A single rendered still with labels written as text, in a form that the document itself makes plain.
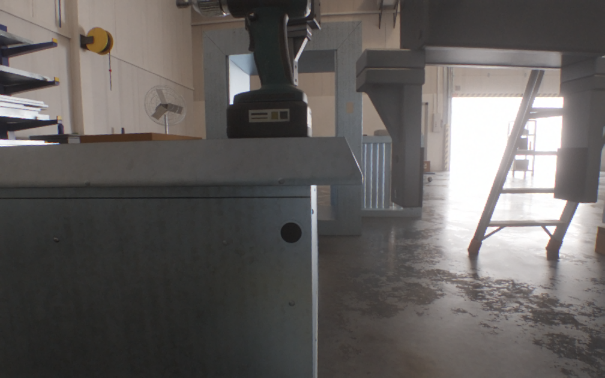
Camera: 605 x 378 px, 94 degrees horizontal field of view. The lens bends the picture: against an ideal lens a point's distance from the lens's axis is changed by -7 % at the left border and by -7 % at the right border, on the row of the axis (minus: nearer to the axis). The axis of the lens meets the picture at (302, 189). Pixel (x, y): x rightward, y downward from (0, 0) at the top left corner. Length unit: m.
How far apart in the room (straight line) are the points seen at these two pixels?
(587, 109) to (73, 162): 0.55
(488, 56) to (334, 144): 0.21
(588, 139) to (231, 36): 2.44
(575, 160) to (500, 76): 11.21
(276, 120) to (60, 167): 0.30
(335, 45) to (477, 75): 9.03
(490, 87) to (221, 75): 9.68
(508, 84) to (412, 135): 11.34
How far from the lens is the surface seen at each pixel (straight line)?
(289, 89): 0.42
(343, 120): 2.31
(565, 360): 1.28
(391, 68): 0.21
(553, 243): 2.45
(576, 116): 0.30
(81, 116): 6.89
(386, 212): 3.08
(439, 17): 0.22
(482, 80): 11.23
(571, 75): 0.30
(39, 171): 0.54
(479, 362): 1.15
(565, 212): 2.34
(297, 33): 0.59
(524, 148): 9.65
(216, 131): 2.48
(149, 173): 0.44
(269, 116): 0.41
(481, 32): 0.23
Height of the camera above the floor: 0.63
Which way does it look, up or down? 7 degrees down
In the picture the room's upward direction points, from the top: 1 degrees counter-clockwise
